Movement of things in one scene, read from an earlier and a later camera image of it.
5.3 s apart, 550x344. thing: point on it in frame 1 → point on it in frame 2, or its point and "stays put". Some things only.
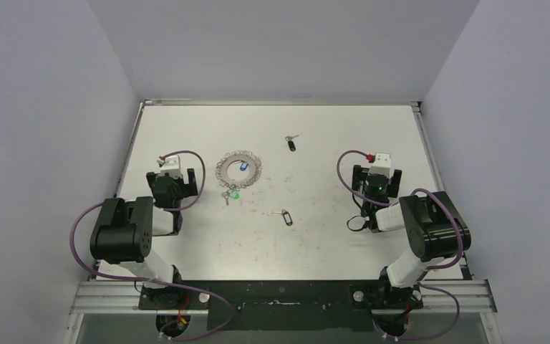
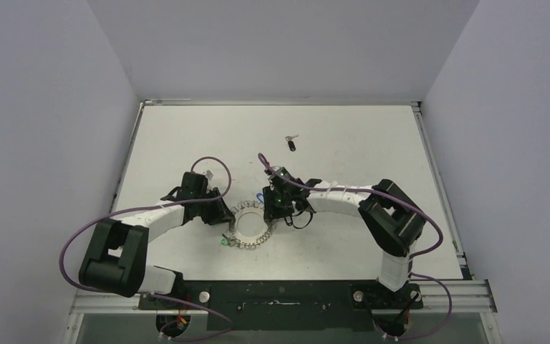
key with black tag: (286, 216) stays put
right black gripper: (357, 176) → (271, 198)
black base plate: (284, 304) stays put
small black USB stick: (290, 142) stays put
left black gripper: (192, 179) → (215, 208)
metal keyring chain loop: (254, 165) → (230, 237)
